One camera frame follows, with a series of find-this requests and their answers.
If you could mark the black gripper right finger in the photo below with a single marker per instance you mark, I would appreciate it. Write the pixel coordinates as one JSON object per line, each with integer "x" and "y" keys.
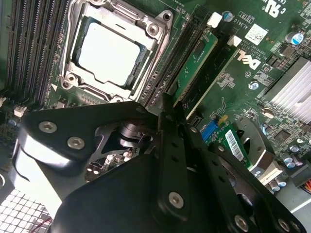
{"x": 209, "y": 165}

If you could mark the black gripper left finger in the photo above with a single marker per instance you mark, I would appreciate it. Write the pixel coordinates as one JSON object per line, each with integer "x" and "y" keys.
{"x": 102, "y": 114}

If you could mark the green RAM stick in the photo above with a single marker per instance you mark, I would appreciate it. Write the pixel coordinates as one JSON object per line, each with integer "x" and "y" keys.
{"x": 194, "y": 65}

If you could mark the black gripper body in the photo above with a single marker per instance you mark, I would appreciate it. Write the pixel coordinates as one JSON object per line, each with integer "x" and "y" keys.
{"x": 116, "y": 199}

